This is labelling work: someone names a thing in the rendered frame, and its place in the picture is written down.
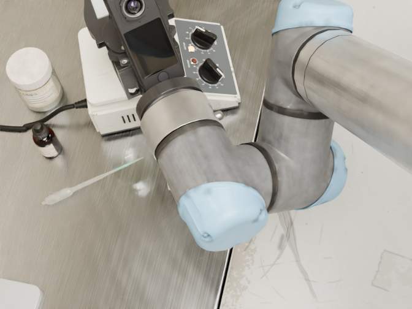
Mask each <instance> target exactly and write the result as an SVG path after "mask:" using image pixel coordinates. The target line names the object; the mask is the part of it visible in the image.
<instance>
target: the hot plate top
mask: <svg viewBox="0 0 412 309"><path fill-rule="evenodd" d="M78 44H79V49H80V57H81V62H82V70H83V78H84V83H85V91H86V98H87V101H88V102H89V103H90V104H91V105H94V106H98V105H104V104H109V103H113V102H118V101H123V100H127V99H128V98H127V96H126V94H125V92H124V90H123V87H122V86H121V83H120V81H119V79H118V77H117V75H116V73H115V70H114V68H113V66H112V63H111V61H110V60H109V56H108V51H107V48H106V47H102V48H98V47H97V45H96V41H95V40H94V39H92V37H91V36H90V33H89V31H88V28H87V27H86V28H83V29H81V30H80V31H79V33H78ZM135 89H136V88H134V89H128V90H129V92H130V93H133V92H135Z"/></svg>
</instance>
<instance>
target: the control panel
mask: <svg viewBox="0 0 412 309"><path fill-rule="evenodd" d="M196 26H200V27H201V28H204V29H206V30H207V31H210V32H212V33H213V34H216V35H217V39H216V40H215V42H214V43H213V45H212V46H211V48H209V49H207V50H203V49H201V48H199V47H197V46H195V45H194V43H193V42H192V39H191V34H192V33H193V31H194V29H195V28H196ZM175 27H176V30H177V36H178V41H179V44H180V50H181V55H182V59H183V65H184V68H185V74H186V76H187V77H190V78H193V79H195V80H196V81H197V82H198V84H199V86H200V88H201V90H202V92H203V93H216V94H231V95H237V90H236V87H235V82H234V78H233V75H232V70H231V65H230V62H229V57H228V54H227V50H226V45H225V41H224V37H223V32H222V29H221V25H214V24H209V23H199V22H194V21H184V20H175ZM190 46H192V47H194V51H191V50H189V47H190ZM193 58H194V59H196V60H197V63H196V64H194V63H193V62H192V61H191V60H192V59H193ZM207 58H210V59H211V60H212V61H213V62H214V63H215V64H216V65H217V66H218V67H219V68H220V69H221V71H222V72H223V74H224V76H223V77H222V79H221V80H220V81H219V82H218V83H216V84H209V83H207V82H205V81H204V80H203V79H202V78H201V77H200V75H199V68H200V66H201V65H202V64H203V63H204V61H205V60H206V59H207Z"/></svg>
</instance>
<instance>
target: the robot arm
mask: <svg viewBox="0 0 412 309"><path fill-rule="evenodd" d="M83 14H84V19H85V23H86V26H87V28H88V31H89V33H90V36H91V37H92V39H94V40H95V41H96V45H97V47H98V48H102V47H106V48H107V51H108V56H109V60H110V61H111V63H112V66H113V68H114V70H115V73H116V75H117V77H118V79H119V81H120V83H121V86H122V87H123V90H124V92H125V94H126V96H127V98H128V100H130V99H132V98H135V97H137V96H140V95H142V97H141V98H140V99H139V101H138V103H137V105H136V113H137V116H138V117H139V120H140V127H141V130H142V132H143V134H144V136H145V138H146V140H147V143H148V145H149V147H150V149H151V152H152V154H153V156H154V158H155V160H157V162H158V164H159V167H160V169H161V171H162V174H163V176H164V178H165V179H166V182H167V184H168V186H169V188H170V191H171V193H172V195H173V197H174V199H175V201H176V203H177V205H178V212H179V214H180V216H181V218H182V220H183V221H184V222H185V223H186V224H187V226H188V227H189V230H190V231H191V233H192V235H193V237H194V239H195V241H196V243H197V244H198V245H199V246H200V247H201V248H203V249H205V250H207V251H224V250H228V249H231V248H232V247H233V246H236V245H241V244H243V243H245V242H247V241H248V240H250V239H251V238H253V237H254V236H255V235H257V234H258V233H259V232H260V231H261V230H262V229H263V228H264V226H265V225H266V223H267V220H268V214H272V213H279V212H285V211H290V210H305V209H308V208H311V207H314V206H317V205H321V204H323V203H326V202H330V201H332V200H333V199H335V198H336V197H337V196H338V195H339V194H340V193H341V192H342V190H343V188H344V186H345V183H346V179H347V176H348V169H347V168H346V164H345V159H346V157H345V154H344V152H343V150H342V148H341V147H340V146H339V144H338V143H337V142H336V141H335V140H334V139H332V133H333V130H334V123H335V122H336V123H338V124H339V125H340V126H342V127H343V128H345V129H346V130H348V131H349V132H350V133H352V134H354V135H355V136H356V137H358V138H359V139H361V140H362V141H363V142H365V143H366V144H368V145H370V146H371V147H372V148H374V149H375V150H376V151H378V152H379V153H381V154H382V155H384V156H385V157H387V158H388V159H390V160H391V161H392V162H394V163H395V164H397V165H398V166H399V167H401V168H402V169H404V170H405V171H407V172H408V173H409V174H411V175H412V60H410V59H408V58H405V57H403V56H401V55H398V54H396V53H394V52H392V51H390V50H387V49H385V48H383V47H380V46H379V45H376V44H373V43H371V42H369V41H367V40H365V39H362V38H360V37H358V36H355V35H354V34H353V30H354V28H353V16H354V14H353V9H352V8H351V6H350V5H348V4H346V3H344V2H340V1H336V0H281V2H280V3H279V6H278V10H277V17H276V20H275V26H274V28H273V29H272V33H271V36H272V46H271V50H270V58H269V66H268V71H267V78H266V83H265V91H264V98H263V103H262V111H261V119H260V123H259V131H258V137H257V142H249V143H242V144H240V145H233V144H232V142H231V140H230V138H229V136H228V134H227V133H226V131H225V129H224V127H223V125H222V124H221V123H220V120H222V119H223V118H224V115H223V113H222V111H217V112H214V113H213V108H212V106H211V104H210V102H209V100H208V98H207V96H206V95H205V94H204V93H203V92H202V90H201V88H200V86H199V84H198V82H197V81H196V80H195V79H193V78H190V77H185V76H186V75H185V70H184V67H183V61H182V57H181V52H180V46H179V44H178V42H177V41H176V40H175V38H174V36H175V35H176V33H177V31H176V27H175V25H170V24H169V20H170V19H173V18H175V14H174V11H173V10H172V8H171V7H170V5H169V0H84V11H83ZM134 88H136V89H135V92H133V93H130V92H129V90H128V89H134Z"/></svg>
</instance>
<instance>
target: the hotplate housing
mask: <svg viewBox="0 0 412 309"><path fill-rule="evenodd" d="M175 20H184V21H194V22H199V23H209V24H214V25H220V24H219V23H212V22H206V21H197V20H187V19H182V18H173V19H170V20H169V24H170V25H175ZM221 29H222V32H223V37H224V41H225V45H226V50H227V54H228V57H229V62H230V65H231V70H232V75H233V78H234V82H235V87H236V90H237V95H231V94H216V93H204V94H205V95H206V96H207V98H208V100H209V102H210V104H211V106H212V108H213V112H217V111H221V110H226V109H232V108H235V107H239V104H238V103H239V102H241V101H240V95H239V91H238V87H237V82H236V79H235V74H234V70H233V67H232V62H231V57H230V54H229V49H228V46H227V42H226V37H225V34H224V29H223V26H221ZM174 38H175V40H176V41H177V42H178V44H179V41H178V36H177V33H176V35H175V36H174ZM179 46H180V44H179ZM140 98H141V97H136V98H132V99H130V100H128V99H127V100H123V101H118V102H113V103H109V104H104V105H98V106H94V105H91V104H90V103H89V102H88V101H87V98H86V99H83V100H81V101H78V102H75V103H74V104H75V108H76V109H85V108H86V109H87V108H88V112H89V115H90V118H91V120H92V122H93V124H94V127H95V128H96V130H97V132H100V134H101V135H107V134H112V133H116V132H121V131H127V130H130V129H135V128H140V120H139V117H138V116H137V113H136V105H137V103H138V101H139V99H140Z"/></svg>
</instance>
